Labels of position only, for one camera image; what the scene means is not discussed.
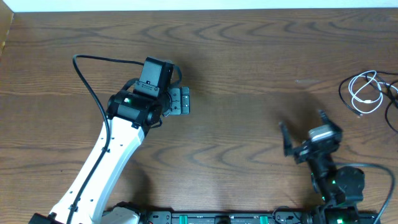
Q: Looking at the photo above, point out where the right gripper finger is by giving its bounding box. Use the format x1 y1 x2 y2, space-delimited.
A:
318 110 343 135
279 122 293 157

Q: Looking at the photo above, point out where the thin black cable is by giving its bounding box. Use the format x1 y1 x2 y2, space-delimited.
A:
338 70 398 118

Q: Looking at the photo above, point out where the white USB cable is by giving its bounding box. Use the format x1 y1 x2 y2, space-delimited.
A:
347 70 398 114

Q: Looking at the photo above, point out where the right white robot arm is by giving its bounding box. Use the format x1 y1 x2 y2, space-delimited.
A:
279 110 380 223

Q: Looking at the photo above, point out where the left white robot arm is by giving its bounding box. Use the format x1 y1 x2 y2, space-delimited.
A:
30 57 190 223

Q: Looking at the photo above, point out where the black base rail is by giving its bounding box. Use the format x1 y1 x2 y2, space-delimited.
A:
102 201 382 224

